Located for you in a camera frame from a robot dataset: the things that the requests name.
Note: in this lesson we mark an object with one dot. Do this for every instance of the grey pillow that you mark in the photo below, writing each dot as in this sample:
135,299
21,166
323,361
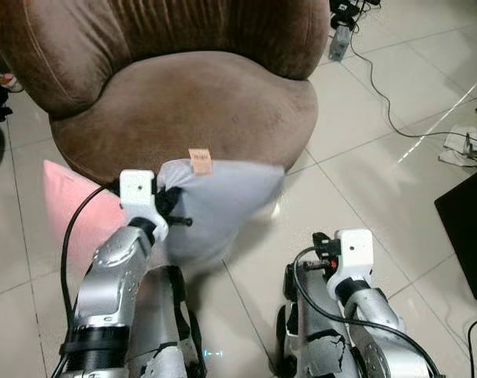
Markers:
223,205

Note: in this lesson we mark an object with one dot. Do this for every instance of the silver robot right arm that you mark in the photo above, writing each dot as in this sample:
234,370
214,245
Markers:
380,331

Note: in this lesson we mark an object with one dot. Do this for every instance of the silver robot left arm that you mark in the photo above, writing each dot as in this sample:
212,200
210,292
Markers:
116,276

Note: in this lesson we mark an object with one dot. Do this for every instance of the pink pillow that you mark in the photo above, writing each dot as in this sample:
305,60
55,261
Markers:
73,209

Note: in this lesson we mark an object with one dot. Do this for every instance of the brown sofa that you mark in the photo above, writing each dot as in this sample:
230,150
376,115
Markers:
183,102

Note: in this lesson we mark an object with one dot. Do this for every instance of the silver robot left leg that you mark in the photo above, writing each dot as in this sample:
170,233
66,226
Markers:
164,315

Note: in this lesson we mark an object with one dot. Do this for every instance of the black box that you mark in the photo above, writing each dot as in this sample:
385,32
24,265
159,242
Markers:
467,236

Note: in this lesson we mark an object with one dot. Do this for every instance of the grey box-shaped device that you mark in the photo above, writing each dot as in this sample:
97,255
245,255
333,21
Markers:
340,43

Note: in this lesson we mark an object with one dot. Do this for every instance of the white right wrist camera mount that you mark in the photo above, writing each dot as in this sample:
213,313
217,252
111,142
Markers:
355,250

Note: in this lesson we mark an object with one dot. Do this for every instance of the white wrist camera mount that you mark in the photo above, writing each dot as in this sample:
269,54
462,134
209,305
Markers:
136,189
355,250

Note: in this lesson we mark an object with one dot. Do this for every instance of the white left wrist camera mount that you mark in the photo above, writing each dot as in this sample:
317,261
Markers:
136,189

